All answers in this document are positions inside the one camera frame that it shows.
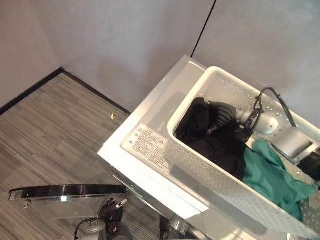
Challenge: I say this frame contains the black garment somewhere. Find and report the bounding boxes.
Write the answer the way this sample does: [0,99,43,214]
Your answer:
[174,97,249,181]

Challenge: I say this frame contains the black baseboard strip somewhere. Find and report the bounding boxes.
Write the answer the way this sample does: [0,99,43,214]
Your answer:
[0,66,131,116]

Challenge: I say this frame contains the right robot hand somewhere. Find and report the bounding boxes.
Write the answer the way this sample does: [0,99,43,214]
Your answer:
[205,99,245,135]

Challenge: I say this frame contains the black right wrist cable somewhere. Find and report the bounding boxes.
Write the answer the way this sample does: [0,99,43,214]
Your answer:
[252,86,302,129]

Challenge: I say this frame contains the white front-load washing machine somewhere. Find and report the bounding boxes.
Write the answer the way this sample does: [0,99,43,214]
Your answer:
[96,54,320,240]

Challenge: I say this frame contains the chrome washer door hinge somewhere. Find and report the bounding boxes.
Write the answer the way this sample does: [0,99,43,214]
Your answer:
[169,216,190,235]

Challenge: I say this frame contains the white perforated laundry basket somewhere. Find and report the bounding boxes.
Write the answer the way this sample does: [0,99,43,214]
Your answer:
[165,66,320,239]

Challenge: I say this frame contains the green garment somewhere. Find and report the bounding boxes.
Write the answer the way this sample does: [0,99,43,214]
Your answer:
[241,138,319,223]

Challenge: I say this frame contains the round glass washer door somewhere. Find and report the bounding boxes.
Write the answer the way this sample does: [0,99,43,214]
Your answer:
[8,184,131,221]

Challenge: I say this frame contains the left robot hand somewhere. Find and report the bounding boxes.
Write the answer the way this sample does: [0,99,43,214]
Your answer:
[100,197,126,235]

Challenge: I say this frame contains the white warning label sticker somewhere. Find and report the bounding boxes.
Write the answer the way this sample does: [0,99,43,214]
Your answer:
[121,123,175,175]

